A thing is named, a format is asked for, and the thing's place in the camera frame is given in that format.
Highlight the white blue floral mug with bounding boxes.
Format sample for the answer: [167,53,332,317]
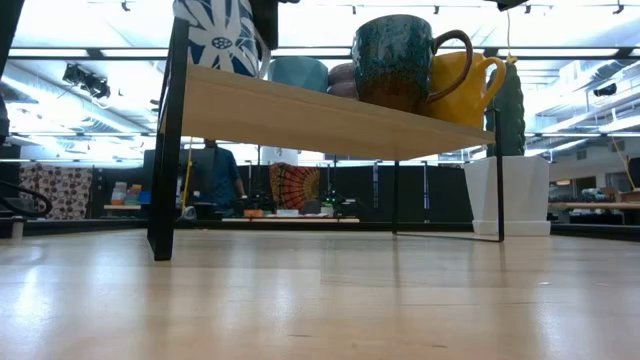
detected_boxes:
[172,0,272,80]

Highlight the blue faceted mug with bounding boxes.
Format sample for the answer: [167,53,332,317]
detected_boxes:
[268,55,330,94]

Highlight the pink ribbed mug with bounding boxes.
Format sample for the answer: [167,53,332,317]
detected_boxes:
[327,61,360,100]

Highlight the blue brown glazed mug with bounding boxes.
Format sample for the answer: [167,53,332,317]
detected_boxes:
[351,13,475,117]

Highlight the long overhead light bar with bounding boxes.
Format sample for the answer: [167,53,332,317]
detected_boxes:
[7,46,640,62]

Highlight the wooden shelf riser black legs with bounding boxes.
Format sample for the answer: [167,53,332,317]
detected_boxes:
[146,17,505,262]

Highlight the yellow faceted mug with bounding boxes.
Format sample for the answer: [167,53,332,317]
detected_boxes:
[424,49,507,130]

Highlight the green cactus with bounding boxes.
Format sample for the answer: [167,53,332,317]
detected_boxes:
[485,60,528,159]

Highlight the white round column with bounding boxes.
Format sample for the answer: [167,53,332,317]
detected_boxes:
[260,146,300,166]

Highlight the person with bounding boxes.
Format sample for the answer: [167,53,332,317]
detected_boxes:
[192,138,247,211]

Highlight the orange mandala tapestry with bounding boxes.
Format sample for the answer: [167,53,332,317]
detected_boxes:
[268,162,321,211]

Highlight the yellow pole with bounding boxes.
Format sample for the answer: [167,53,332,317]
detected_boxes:
[182,142,195,211]

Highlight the black ceiling spotlight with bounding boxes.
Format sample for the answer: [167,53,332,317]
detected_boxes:
[62,63,112,100]

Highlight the black device green lights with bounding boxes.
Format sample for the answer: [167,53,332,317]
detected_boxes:
[319,188,359,217]

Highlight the wooden workbench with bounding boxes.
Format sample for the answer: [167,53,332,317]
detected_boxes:
[548,187,640,225]

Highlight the stacked colourful bins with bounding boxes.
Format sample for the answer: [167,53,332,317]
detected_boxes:
[110,181,151,207]

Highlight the patterned cloth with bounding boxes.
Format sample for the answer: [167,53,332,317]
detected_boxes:
[18,163,94,220]

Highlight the black partition wall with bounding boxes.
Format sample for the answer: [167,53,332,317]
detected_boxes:
[224,163,474,224]

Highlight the black rig frame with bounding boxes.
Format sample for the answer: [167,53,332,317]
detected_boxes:
[22,218,640,236]

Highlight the black hose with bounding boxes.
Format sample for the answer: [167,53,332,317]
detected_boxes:
[0,180,55,220]

